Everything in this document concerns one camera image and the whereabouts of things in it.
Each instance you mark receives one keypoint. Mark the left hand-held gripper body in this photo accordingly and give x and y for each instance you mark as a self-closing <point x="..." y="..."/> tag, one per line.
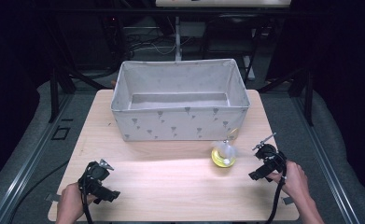
<point x="96" y="182"/>

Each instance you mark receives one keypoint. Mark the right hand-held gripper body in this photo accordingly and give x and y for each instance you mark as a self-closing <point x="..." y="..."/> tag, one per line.
<point x="269" y="161"/>

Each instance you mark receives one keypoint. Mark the yellow clear plastic container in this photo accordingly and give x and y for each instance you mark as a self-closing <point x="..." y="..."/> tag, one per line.
<point x="222" y="158"/>

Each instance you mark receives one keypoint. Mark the grey fabric storage box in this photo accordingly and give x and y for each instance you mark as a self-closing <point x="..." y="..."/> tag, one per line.
<point x="177" y="124"/>

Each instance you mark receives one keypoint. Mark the person's right hand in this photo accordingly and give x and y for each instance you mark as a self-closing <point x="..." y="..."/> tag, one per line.
<point x="290" y="180"/>

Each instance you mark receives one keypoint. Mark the person's left hand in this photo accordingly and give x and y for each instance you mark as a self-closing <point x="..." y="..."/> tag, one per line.
<point x="72" y="202"/>

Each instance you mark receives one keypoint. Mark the grey tape strip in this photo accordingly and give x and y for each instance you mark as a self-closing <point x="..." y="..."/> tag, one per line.
<point x="287" y="200"/>
<point x="52" y="197"/>

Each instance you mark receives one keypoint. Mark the black metal stand leg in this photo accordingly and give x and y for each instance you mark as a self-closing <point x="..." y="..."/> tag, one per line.
<point x="53" y="96"/>

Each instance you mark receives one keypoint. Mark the black chair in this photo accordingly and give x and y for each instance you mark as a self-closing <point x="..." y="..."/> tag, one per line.
<point x="230" y="34"/>

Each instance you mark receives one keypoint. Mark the white desk top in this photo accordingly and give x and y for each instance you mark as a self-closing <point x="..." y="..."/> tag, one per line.
<point x="223" y="2"/>

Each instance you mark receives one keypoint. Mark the aluminium floor rail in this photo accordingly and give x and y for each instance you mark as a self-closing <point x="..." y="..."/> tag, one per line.
<point x="326" y="158"/>
<point x="30" y="158"/>

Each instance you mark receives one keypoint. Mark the white metal post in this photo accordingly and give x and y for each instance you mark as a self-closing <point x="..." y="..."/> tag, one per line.
<point x="178" y="37"/>

